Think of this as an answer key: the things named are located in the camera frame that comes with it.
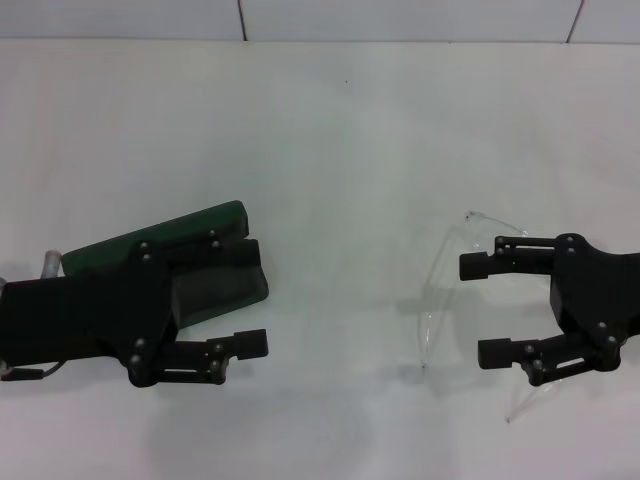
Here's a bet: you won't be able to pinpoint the grey left gripper cable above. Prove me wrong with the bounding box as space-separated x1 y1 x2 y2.
0 359 65 382

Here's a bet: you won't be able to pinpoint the silver cylindrical connector plug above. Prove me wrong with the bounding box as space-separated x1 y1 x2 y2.
42 249 65 279

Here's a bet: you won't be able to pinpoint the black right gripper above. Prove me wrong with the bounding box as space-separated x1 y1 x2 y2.
458 232 640 388

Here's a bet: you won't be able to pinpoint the clear white glasses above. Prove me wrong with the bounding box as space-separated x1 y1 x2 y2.
417 208 576 425

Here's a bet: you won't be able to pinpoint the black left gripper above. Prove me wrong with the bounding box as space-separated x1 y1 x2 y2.
0 241 177 387

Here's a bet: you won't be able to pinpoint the green glasses case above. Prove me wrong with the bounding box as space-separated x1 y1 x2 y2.
62 199 272 332

